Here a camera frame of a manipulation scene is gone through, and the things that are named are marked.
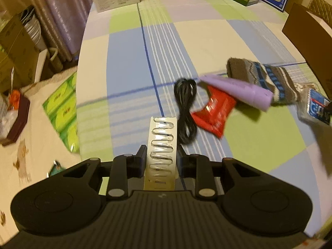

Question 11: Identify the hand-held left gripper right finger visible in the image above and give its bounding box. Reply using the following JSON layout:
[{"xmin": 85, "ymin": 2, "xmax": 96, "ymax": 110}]
[{"xmin": 177, "ymin": 145, "xmax": 276, "ymax": 200}]

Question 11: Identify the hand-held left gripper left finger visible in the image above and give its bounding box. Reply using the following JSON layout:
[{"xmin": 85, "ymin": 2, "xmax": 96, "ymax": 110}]
[{"xmin": 48, "ymin": 145, "xmax": 148, "ymax": 201}]

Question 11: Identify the paper clip card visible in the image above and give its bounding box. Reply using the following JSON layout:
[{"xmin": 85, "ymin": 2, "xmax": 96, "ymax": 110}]
[{"xmin": 143, "ymin": 116, "xmax": 179, "ymax": 191}]

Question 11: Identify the black cable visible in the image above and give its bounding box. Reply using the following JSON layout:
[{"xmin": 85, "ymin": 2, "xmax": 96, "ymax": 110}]
[{"xmin": 174, "ymin": 78, "xmax": 198, "ymax": 146}]

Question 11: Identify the red snack packet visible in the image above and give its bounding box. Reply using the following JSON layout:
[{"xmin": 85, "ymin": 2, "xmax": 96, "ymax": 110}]
[{"xmin": 190, "ymin": 85, "xmax": 237, "ymax": 138}]

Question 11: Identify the cotton swabs bag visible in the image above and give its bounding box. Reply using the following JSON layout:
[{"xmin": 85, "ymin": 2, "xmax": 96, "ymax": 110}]
[{"xmin": 293, "ymin": 82, "xmax": 319, "ymax": 122}]

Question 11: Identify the blue white tissue pack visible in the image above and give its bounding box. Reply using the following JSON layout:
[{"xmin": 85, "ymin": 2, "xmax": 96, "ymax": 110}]
[{"xmin": 306, "ymin": 88, "xmax": 332, "ymax": 125}]

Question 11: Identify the small teal object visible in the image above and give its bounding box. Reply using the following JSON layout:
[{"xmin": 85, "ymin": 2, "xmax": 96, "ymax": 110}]
[{"xmin": 48, "ymin": 159, "xmax": 65, "ymax": 177}]

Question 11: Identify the purple tube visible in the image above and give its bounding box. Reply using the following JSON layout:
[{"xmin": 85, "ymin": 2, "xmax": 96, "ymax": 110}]
[{"xmin": 198, "ymin": 74, "xmax": 274, "ymax": 112}]

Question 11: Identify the green tissue multipack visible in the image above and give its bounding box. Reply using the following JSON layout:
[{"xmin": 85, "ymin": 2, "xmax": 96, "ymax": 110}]
[{"xmin": 42, "ymin": 71, "xmax": 80, "ymax": 153}]

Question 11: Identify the cream printed sheet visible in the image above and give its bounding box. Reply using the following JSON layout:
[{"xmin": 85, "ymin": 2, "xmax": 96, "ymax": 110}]
[{"xmin": 0, "ymin": 66, "xmax": 83, "ymax": 240}]

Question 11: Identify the patterned knit sock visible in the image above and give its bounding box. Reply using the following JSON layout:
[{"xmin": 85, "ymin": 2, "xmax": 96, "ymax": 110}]
[{"xmin": 226, "ymin": 57, "xmax": 303, "ymax": 106}]

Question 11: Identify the dark brown wooden box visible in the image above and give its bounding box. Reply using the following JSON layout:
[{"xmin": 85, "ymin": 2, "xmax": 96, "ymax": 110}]
[{"xmin": 0, "ymin": 93, "xmax": 31, "ymax": 146}]

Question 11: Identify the white container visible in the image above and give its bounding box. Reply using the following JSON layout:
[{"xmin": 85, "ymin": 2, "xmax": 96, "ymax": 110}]
[{"xmin": 36, "ymin": 47, "xmax": 60, "ymax": 81}]

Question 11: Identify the orange object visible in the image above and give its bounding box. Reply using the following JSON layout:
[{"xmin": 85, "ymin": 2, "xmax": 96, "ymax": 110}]
[{"xmin": 9, "ymin": 89, "xmax": 21, "ymax": 109}]

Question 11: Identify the brown cardboard box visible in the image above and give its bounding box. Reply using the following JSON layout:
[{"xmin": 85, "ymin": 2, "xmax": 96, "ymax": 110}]
[{"xmin": 0, "ymin": 5, "xmax": 42, "ymax": 92}]

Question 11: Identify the pink patterned curtain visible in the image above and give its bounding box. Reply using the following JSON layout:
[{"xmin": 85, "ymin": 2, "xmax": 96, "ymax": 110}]
[{"xmin": 0, "ymin": 0, "xmax": 93, "ymax": 66}]

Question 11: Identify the white striped bundle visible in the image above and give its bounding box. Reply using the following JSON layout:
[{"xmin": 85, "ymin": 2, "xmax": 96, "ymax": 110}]
[{"xmin": 21, "ymin": 5, "xmax": 42, "ymax": 52}]

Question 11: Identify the quilted chair cushion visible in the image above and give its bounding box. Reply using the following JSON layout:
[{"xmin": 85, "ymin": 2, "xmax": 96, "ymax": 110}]
[{"xmin": 307, "ymin": 0, "xmax": 332, "ymax": 26}]

